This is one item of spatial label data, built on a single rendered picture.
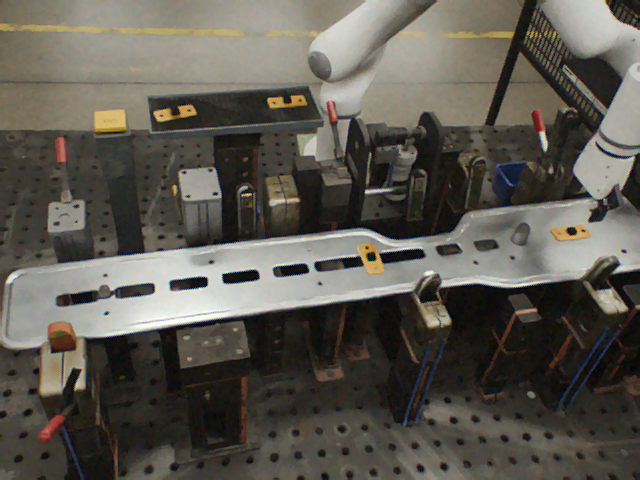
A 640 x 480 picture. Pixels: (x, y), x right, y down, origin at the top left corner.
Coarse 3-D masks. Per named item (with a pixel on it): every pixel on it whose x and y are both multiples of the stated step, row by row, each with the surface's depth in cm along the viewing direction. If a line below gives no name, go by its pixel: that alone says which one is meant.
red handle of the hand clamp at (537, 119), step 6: (534, 114) 154; (540, 114) 153; (534, 120) 154; (540, 120) 153; (534, 126) 154; (540, 126) 153; (540, 132) 153; (540, 138) 153; (540, 144) 153; (546, 144) 153; (552, 168) 151
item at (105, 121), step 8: (96, 112) 138; (104, 112) 138; (112, 112) 138; (120, 112) 139; (96, 120) 136; (104, 120) 136; (112, 120) 136; (120, 120) 137; (96, 128) 134; (104, 128) 135; (112, 128) 135; (120, 128) 135
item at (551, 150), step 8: (560, 112) 143; (568, 112) 143; (576, 112) 142; (560, 120) 143; (568, 120) 142; (576, 120) 140; (560, 128) 144; (568, 128) 145; (576, 128) 141; (552, 136) 146; (560, 136) 146; (568, 136) 146; (552, 144) 147; (560, 144) 148; (552, 152) 147; (560, 152) 149; (544, 160) 150; (552, 160) 150; (560, 160) 149; (544, 168) 151; (552, 176) 153
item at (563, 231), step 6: (552, 228) 147; (558, 228) 147; (564, 228) 148; (570, 228) 146; (576, 228) 148; (582, 228) 148; (552, 234) 146; (564, 234) 146; (570, 234) 146; (576, 234) 146; (582, 234) 147; (588, 234) 147; (558, 240) 145
